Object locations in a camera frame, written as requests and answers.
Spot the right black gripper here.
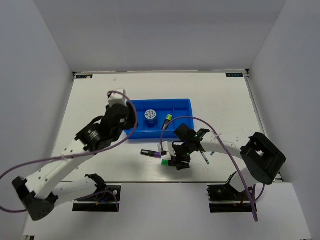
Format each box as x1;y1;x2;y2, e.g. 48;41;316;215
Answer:
169;140;194;171

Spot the green cap black highlighter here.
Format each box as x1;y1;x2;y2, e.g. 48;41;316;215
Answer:
161;159;175;167

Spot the purple cap black highlighter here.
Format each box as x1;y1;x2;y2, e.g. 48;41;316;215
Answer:
140;149;162;159

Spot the round blue white tape tin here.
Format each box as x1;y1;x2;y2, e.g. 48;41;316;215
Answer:
144;109;157;128

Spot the yellow cap black highlighter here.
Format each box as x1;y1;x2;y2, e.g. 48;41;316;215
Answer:
161;114;173;130

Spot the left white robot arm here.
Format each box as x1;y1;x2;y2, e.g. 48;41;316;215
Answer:
12;101;138;221

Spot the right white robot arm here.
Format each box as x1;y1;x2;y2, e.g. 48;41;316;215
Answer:
163;123;286;201

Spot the green ink pen refill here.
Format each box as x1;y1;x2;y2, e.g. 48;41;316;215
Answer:
200;151;210;165

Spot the blue divided plastic tray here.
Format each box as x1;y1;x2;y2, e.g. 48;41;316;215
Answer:
124;98;194;139

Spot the left table corner label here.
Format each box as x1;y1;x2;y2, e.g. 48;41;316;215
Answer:
75;74;93;79

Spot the table corner label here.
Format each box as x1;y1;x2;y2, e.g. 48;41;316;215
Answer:
75;74;93;79
225;73;244;78

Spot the right table corner label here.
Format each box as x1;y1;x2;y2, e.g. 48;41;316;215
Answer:
225;73;244;78

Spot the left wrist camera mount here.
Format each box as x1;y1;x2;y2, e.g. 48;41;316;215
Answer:
107;88;126;108

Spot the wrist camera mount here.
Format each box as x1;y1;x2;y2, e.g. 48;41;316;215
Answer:
157;141;176;160
107;88;126;108

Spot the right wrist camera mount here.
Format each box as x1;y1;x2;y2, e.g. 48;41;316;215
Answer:
157;141;176;160

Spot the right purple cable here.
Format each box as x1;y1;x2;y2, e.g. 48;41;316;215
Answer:
159;116;266;223

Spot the purple cable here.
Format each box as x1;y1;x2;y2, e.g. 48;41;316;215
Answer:
159;116;266;223
0;91;140;214

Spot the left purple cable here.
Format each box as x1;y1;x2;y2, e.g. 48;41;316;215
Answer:
0;91;140;214

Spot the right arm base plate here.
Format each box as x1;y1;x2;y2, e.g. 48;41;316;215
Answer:
206;184;253;213

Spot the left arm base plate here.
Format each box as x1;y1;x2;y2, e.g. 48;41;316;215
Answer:
72;184;122;213

